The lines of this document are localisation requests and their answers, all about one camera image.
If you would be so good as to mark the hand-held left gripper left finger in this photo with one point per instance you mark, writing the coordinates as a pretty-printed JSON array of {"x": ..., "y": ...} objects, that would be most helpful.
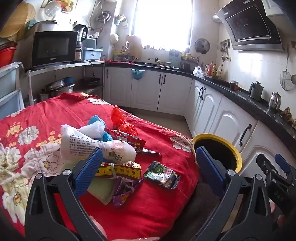
[{"x": 91, "y": 169}]

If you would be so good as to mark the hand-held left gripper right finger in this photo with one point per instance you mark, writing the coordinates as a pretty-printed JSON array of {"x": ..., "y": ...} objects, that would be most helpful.
[{"x": 208, "y": 166}]

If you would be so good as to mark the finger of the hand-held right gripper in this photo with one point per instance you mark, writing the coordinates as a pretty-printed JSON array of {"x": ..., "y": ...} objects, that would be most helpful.
[
  {"x": 282, "y": 162},
  {"x": 266, "y": 166}
]

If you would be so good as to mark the light green cloth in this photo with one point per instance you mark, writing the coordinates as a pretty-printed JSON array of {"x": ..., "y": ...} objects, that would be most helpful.
[{"x": 101, "y": 190}]

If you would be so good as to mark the yellow rimmed bin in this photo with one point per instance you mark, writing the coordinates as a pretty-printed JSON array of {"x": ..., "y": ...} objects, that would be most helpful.
[{"x": 238, "y": 160}]

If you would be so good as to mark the white printed plastic bag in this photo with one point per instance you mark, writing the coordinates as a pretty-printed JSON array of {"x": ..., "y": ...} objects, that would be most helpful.
[{"x": 81, "y": 141}]

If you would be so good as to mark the yellow red seasoning packet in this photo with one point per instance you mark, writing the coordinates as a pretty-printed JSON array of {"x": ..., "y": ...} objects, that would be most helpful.
[{"x": 124, "y": 172}]

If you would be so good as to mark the purple wrapper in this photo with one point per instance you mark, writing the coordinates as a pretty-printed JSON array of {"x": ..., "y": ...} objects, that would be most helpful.
[{"x": 122, "y": 192}]

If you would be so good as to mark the blue towel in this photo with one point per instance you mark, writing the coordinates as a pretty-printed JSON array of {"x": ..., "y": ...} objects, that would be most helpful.
[{"x": 93, "y": 120}]

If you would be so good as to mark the green snack packet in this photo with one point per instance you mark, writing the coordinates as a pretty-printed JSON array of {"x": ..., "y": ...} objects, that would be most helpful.
[{"x": 159, "y": 173}]

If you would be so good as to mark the red snack packet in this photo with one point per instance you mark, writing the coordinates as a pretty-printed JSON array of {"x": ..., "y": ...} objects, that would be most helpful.
[{"x": 131, "y": 140}]

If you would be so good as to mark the red plastic bag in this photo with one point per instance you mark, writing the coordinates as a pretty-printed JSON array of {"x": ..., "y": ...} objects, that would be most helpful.
[{"x": 118, "y": 115}]

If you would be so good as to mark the dark narrow wrapper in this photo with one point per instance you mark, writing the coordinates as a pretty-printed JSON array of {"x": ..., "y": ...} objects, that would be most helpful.
[{"x": 150, "y": 152}]

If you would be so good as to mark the person's right hand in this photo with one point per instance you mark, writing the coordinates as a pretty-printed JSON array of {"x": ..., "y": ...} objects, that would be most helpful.
[{"x": 273, "y": 206}]

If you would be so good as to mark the person's left hand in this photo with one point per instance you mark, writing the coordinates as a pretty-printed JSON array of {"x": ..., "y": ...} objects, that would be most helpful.
[{"x": 97, "y": 226}]

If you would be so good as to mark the bundle of leaf-wrapped dumplings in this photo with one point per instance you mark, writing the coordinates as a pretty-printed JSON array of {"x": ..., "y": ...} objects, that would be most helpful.
[{"x": 289, "y": 117}]

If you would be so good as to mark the steel teapot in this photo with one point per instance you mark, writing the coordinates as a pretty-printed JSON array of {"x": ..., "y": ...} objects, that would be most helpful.
[{"x": 274, "y": 102}]

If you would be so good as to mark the black kitchen countertop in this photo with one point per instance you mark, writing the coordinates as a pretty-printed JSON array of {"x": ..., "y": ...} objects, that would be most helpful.
[{"x": 254, "y": 104}]

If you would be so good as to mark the red floral blanket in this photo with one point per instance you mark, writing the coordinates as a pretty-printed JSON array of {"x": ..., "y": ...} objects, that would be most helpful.
[{"x": 150, "y": 208}]

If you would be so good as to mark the grey kettle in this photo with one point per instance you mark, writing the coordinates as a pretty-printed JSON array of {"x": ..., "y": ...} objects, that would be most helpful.
[{"x": 256, "y": 91}]

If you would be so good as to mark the white kitchen cabinets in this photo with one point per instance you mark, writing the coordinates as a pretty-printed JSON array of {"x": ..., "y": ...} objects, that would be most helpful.
[{"x": 175, "y": 92}]

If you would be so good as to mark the small brown jar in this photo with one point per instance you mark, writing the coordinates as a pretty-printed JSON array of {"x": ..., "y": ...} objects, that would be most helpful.
[{"x": 234, "y": 86}]

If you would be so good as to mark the large steel pot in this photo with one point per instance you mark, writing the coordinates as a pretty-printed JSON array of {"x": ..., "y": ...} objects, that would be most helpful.
[{"x": 60, "y": 89}]

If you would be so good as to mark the black wok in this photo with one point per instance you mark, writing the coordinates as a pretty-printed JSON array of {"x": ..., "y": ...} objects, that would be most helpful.
[{"x": 92, "y": 81}]

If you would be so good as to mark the blue enamel pot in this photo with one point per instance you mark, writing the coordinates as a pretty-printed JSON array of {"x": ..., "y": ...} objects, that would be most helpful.
[{"x": 68, "y": 80}]

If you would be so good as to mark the clear plastic bag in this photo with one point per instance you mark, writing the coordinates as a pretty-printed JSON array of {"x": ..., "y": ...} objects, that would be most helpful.
[{"x": 198, "y": 71}]

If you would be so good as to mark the group of condiment bottles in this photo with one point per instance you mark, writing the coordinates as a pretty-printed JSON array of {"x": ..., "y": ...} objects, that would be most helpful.
[{"x": 212, "y": 69}]

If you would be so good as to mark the blue hanging door bin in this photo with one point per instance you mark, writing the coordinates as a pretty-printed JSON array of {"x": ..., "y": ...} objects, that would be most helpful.
[{"x": 138, "y": 74}]

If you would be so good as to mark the teal knife holder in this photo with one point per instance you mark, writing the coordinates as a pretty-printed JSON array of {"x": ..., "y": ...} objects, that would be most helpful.
[{"x": 175, "y": 59}]

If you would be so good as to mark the plastic drawer cabinet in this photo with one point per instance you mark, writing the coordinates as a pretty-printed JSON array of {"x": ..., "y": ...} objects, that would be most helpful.
[{"x": 9, "y": 92}]

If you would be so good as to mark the blue plastic storage box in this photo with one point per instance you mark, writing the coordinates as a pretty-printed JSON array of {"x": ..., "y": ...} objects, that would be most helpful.
[{"x": 92, "y": 53}]

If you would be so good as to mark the hanging steel utensils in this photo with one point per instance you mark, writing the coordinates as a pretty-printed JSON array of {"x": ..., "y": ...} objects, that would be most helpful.
[{"x": 223, "y": 49}]

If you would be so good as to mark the grey storage box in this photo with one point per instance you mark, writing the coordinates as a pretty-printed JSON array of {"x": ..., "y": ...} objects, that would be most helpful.
[{"x": 89, "y": 43}]

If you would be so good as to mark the black microwave oven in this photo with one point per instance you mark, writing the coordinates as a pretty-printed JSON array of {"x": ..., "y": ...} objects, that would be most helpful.
[{"x": 54, "y": 47}]

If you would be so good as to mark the steel sink faucet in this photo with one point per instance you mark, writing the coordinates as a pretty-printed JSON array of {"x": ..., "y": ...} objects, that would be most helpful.
[{"x": 126, "y": 46}]

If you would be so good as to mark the wooden cutting board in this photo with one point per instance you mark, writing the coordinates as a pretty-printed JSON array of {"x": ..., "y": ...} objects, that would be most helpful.
[{"x": 135, "y": 47}]

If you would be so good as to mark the black blender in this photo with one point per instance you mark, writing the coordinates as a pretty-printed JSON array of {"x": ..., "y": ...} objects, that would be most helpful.
[{"x": 81, "y": 39}]

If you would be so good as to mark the white hanging colander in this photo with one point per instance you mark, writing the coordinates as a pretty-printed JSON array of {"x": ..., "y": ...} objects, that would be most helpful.
[{"x": 114, "y": 39}]

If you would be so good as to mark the black range hood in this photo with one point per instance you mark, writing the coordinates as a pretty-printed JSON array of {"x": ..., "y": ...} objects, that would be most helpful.
[{"x": 252, "y": 25}]

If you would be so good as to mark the red plastic basin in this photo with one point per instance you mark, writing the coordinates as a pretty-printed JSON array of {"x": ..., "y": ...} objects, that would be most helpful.
[{"x": 7, "y": 56}]

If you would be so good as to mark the white pot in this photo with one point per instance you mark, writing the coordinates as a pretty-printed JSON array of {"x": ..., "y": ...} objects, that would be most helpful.
[{"x": 47, "y": 26}]

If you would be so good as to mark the kitchen window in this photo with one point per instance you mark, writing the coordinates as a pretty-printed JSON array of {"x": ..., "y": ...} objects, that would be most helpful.
[{"x": 163, "y": 23}]

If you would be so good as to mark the hanging utensil holder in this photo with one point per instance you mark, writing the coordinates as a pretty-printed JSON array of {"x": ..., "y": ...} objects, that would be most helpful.
[{"x": 120, "y": 20}]

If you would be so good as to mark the round bamboo tray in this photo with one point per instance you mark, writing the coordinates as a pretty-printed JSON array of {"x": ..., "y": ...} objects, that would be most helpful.
[{"x": 18, "y": 20}]

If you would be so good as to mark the silver hood duct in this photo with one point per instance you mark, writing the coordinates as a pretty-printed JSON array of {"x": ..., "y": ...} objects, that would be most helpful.
[{"x": 217, "y": 18}]

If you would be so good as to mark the fruit wall picture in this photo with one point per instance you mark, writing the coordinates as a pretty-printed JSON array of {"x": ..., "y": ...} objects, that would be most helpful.
[{"x": 67, "y": 5}]

